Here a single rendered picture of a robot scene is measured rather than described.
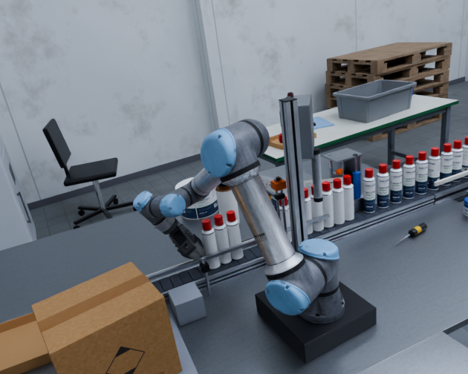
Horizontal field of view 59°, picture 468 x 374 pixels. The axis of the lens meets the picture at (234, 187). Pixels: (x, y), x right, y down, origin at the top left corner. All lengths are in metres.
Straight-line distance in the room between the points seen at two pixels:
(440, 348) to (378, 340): 0.17
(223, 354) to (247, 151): 0.64
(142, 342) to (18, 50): 4.14
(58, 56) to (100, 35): 0.51
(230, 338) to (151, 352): 0.30
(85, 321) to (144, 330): 0.15
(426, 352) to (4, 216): 3.19
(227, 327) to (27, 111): 4.00
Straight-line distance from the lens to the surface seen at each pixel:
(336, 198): 1.80
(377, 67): 5.42
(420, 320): 1.48
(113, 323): 1.14
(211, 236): 1.57
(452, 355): 1.40
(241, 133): 1.09
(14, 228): 3.82
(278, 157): 2.94
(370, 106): 3.54
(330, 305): 1.31
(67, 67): 5.05
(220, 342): 1.42
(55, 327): 1.20
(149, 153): 5.38
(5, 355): 1.70
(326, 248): 1.24
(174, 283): 1.63
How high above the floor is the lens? 1.80
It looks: 23 degrees down
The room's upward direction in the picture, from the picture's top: 8 degrees counter-clockwise
